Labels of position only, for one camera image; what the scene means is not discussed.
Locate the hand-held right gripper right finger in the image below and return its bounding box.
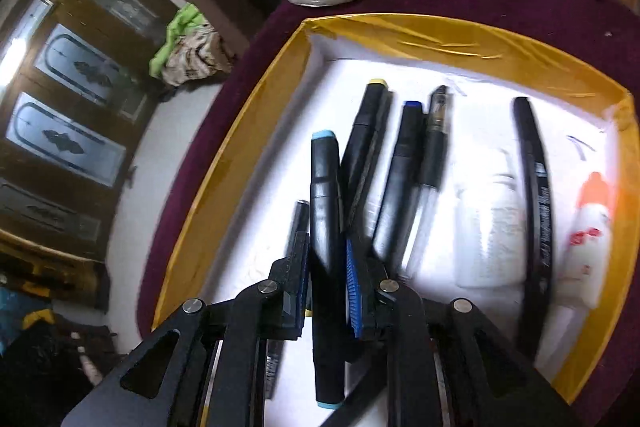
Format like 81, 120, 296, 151
344, 234, 583, 427

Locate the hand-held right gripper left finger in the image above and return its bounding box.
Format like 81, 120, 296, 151
60, 229, 313, 427

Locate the pink-capped black marker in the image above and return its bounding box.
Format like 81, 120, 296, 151
260, 199, 311, 400

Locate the light-blue-capped black marker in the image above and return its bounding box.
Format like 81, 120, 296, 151
309, 129, 348, 410

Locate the blue-capped black marker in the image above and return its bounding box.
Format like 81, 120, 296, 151
370, 100, 426, 275

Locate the black gel pen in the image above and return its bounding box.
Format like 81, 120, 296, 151
400, 85, 453, 280

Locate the green-capped black marker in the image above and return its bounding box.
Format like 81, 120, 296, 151
512, 97, 556, 368

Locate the orange-capped white glue bottle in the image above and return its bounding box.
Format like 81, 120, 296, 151
557, 171, 615, 310

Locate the gold-rimmed white box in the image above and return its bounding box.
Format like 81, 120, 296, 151
150, 12, 640, 405

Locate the patterned beige cloth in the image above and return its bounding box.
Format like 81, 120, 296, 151
162, 27, 236, 88

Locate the dark clutter pile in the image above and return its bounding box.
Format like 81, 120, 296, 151
0, 237, 131, 427

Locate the green cloth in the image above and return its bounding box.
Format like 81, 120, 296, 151
150, 4, 211, 80

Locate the wooden glass door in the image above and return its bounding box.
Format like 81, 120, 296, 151
0, 0, 173, 258

